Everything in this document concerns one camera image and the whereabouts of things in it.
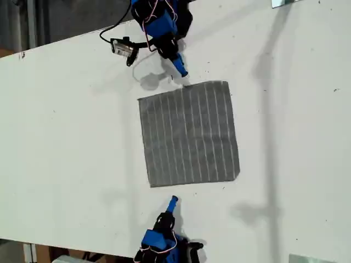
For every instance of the white table leg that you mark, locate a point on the white table leg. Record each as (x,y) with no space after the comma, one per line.
(29,253)

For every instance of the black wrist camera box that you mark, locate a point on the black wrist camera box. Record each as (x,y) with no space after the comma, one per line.
(194,250)
(123,49)

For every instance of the black camera stalk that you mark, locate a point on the black camera stalk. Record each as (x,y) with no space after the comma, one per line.
(142,45)

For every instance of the brown cardboard box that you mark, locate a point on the brown cardboard box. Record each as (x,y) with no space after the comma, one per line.
(68,250)

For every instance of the grey striped square towel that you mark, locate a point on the grey striped square towel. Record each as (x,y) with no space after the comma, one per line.
(189,134)

